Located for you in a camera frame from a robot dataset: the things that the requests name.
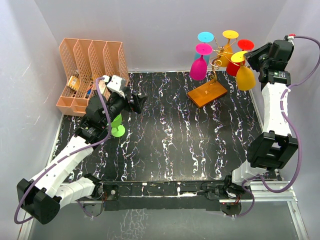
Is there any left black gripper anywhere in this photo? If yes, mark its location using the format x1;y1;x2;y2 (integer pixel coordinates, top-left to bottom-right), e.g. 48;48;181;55
102;87;148;128

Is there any yellow-orange wine glass front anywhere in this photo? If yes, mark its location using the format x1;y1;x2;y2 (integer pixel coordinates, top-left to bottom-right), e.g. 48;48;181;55
230;50;256;91

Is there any green wine glass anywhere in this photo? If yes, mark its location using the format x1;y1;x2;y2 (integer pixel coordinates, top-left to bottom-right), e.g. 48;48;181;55
111;114;126;138

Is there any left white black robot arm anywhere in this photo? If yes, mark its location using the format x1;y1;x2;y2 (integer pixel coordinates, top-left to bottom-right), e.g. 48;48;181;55
16;89;148;225

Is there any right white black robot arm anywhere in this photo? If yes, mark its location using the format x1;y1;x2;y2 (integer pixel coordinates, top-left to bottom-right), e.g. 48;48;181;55
222;35;299;199

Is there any red wine glass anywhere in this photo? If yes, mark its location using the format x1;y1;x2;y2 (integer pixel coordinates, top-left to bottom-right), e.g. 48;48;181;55
226;39;255;77

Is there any orange wine glass rear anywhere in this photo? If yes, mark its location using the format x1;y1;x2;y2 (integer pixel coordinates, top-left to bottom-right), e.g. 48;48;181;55
218;30;239;68

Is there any cyan wine glass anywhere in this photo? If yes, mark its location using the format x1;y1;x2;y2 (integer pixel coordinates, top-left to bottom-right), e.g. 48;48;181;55
197;31;215;65

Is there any magenta wine glass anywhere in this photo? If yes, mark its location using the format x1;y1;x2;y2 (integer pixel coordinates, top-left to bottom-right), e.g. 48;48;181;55
189;43;213;81

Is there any yellow tag in organizer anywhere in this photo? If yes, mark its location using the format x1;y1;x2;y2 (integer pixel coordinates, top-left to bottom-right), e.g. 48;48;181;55
67;75;81;91

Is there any peach plastic file organizer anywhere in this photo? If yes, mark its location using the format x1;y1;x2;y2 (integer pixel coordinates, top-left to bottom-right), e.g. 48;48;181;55
56;38;130;117

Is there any black front base bar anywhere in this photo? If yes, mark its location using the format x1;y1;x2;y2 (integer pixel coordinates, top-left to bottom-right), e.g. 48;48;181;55
101;180;226;211

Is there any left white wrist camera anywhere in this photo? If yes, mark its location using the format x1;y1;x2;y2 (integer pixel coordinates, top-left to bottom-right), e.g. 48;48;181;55
98;75;127;98

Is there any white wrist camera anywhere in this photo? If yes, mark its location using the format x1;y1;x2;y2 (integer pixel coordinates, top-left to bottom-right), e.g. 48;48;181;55
284;33;296;45
98;75;127;98

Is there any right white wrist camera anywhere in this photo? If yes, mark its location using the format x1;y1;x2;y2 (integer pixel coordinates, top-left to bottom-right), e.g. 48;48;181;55
284;33;296;45

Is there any gold wire glass rack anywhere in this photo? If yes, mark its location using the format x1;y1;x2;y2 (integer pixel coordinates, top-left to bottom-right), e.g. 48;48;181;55
187;43;227;108

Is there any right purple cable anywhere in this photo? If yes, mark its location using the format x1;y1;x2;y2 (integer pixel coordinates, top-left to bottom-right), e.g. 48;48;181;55
222;35;320;218

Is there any purple cable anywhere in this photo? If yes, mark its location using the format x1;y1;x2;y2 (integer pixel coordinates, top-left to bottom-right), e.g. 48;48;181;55
222;35;320;218
13;76;112;225

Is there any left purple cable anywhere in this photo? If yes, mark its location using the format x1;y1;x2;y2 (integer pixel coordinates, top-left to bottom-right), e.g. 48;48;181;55
13;76;112;225

